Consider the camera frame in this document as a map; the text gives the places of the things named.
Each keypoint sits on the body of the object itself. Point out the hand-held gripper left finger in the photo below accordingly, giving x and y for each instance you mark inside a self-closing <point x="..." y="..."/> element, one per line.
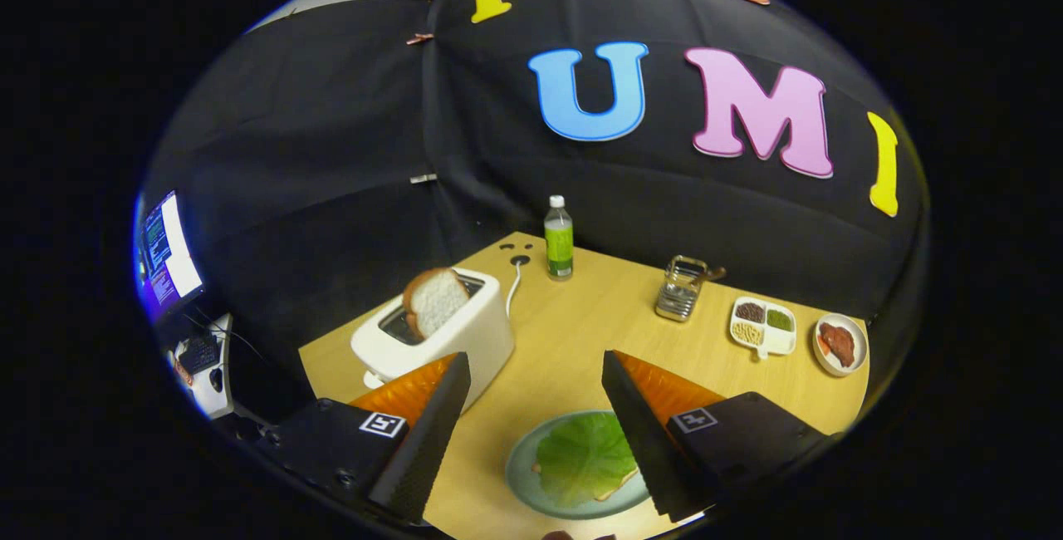
<point x="428" y="449"/>

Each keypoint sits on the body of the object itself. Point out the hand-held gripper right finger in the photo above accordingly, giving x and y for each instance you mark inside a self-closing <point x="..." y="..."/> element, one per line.
<point x="644" y="440"/>

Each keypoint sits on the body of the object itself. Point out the green lettuce leaf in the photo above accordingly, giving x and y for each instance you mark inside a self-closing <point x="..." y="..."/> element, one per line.
<point x="581" y="457"/>

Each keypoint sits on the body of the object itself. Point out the white bread slice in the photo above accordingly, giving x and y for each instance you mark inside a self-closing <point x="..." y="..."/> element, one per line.
<point x="436" y="301"/>

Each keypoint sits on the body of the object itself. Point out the pale green round plate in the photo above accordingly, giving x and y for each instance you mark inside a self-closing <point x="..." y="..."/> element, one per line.
<point x="523" y="478"/>

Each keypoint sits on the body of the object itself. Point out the white toaster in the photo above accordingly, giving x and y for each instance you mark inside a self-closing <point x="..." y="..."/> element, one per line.
<point x="482" y="341"/>

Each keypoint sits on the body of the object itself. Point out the pile of yellow soybeans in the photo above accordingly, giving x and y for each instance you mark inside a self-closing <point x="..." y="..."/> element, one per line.
<point x="747" y="333"/>

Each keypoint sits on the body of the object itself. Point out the pile of dark red beans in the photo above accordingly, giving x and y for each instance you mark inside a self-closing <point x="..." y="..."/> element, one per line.
<point x="750" y="312"/>

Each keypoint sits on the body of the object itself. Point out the white divided dish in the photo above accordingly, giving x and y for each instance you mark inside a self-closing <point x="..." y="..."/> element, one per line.
<point x="781" y="342"/>

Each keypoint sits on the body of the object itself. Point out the pile of green beans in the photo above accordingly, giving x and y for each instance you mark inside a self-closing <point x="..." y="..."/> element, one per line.
<point x="779" y="320"/>

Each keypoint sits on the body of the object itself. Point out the green label drink bottle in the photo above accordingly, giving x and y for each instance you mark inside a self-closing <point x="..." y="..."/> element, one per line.
<point x="559" y="249"/>

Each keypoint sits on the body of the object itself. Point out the red meat slice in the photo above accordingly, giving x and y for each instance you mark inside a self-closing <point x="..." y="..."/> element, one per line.
<point x="839" y="345"/>

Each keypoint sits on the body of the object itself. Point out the black computer mouse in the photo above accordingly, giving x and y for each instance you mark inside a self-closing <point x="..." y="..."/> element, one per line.
<point x="217" y="380"/>

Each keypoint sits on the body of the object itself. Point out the white side desk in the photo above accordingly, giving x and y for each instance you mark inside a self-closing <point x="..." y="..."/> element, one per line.
<point x="208" y="397"/>

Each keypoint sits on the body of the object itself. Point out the round white meat plate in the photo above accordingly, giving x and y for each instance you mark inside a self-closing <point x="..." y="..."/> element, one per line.
<point x="860" y="353"/>

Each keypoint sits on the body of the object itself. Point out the black keyboard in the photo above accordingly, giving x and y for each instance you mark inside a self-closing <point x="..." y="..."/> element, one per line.
<point x="199" y="353"/>

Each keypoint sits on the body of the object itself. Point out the computer monitor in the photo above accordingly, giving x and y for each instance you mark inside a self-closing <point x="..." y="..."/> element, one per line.
<point x="170" y="253"/>

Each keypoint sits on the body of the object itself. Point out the red cloth clip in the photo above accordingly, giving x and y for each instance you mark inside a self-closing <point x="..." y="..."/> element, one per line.
<point x="419" y="39"/>

